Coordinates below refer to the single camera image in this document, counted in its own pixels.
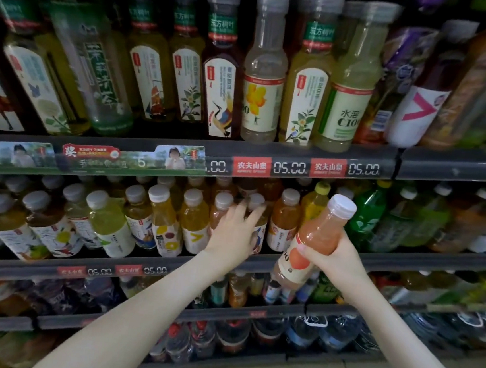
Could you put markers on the person's left forearm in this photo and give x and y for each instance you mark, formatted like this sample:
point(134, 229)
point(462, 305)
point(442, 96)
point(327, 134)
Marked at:
point(126, 333)

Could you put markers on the drinks shelf unit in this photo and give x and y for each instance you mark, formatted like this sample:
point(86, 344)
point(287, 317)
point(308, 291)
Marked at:
point(451, 163)

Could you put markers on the red shelf price strip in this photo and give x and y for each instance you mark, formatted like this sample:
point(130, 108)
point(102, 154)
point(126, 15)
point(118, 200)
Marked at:
point(253, 166)

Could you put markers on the person's right forearm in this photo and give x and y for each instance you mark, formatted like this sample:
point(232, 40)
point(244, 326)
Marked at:
point(415, 352)

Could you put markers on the person's left hand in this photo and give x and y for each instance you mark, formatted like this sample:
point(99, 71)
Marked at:
point(228, 245)

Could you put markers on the orange bottle white cap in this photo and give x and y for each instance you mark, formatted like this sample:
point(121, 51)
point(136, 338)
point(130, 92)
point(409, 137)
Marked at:
point(315, 236)

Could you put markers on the person's right hand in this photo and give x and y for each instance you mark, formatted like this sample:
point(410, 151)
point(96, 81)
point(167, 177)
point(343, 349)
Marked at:
point(342, 268)

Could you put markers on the narrow shelf price strip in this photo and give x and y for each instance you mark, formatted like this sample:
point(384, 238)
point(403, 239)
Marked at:
point(97, 270)

